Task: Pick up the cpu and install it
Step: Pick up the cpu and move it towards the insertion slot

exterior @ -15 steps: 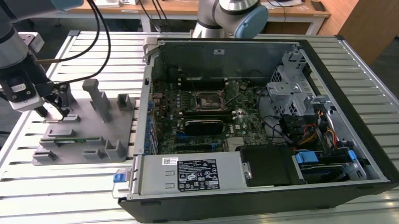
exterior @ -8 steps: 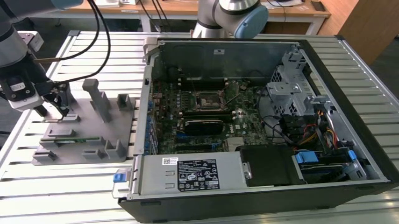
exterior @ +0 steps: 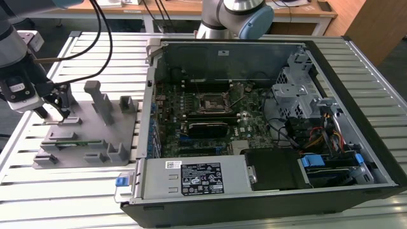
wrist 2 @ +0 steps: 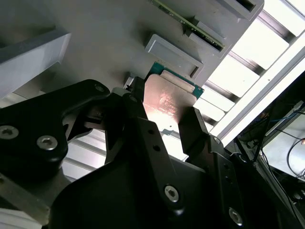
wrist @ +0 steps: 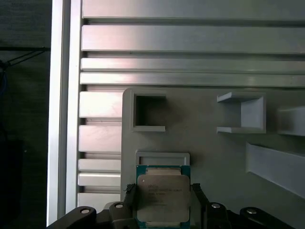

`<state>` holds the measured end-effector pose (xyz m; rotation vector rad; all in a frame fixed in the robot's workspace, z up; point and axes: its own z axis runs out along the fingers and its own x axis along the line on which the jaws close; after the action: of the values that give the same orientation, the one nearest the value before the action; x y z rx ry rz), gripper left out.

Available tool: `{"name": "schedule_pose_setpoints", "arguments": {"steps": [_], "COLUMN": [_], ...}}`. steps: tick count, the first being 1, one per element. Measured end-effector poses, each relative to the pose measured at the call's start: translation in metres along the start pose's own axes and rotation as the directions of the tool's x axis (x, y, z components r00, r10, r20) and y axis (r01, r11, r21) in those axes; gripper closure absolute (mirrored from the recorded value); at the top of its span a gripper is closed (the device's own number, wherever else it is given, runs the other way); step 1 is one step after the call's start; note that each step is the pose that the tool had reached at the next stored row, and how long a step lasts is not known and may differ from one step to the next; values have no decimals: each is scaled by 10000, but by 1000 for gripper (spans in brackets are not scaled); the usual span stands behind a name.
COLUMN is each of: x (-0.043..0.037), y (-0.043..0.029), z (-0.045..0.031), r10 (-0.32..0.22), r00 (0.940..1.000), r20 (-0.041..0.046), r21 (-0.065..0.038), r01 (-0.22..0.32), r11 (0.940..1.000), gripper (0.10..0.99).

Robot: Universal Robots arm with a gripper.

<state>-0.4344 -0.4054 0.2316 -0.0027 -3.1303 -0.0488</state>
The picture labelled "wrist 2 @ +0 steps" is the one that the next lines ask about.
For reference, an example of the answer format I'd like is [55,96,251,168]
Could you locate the silver CPU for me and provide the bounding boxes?
[142,61,205,138]

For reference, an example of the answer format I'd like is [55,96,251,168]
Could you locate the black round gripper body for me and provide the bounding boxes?
[49,152,228,229]

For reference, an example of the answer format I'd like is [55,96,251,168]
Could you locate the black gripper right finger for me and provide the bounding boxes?
[179,106,305,229]

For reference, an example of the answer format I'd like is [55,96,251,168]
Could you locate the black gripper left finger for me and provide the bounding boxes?
[0,76,187,216]

